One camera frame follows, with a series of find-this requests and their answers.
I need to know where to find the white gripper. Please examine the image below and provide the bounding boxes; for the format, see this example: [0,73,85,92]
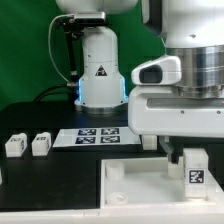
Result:
[128,86,224,164]

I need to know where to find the white square tabletop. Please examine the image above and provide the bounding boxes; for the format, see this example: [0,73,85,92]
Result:
[100,157,217,208]

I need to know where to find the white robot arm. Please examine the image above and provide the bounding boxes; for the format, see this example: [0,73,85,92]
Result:
[56,0,224,162]

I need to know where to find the white L-shaped obstacle fixture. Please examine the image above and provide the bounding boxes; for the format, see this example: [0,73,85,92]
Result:
[0,184,224,224]

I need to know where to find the white sheet with AprilTags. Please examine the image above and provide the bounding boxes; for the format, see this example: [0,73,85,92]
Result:
[53,127,140,147]

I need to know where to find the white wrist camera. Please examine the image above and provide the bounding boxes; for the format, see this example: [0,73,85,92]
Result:
[131,55,182,86]

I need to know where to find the black cables at base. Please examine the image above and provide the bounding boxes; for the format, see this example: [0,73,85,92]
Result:
[32,83,78,103]

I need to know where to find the white camera cable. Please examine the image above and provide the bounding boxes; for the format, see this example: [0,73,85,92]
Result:
[47,13,75,84]

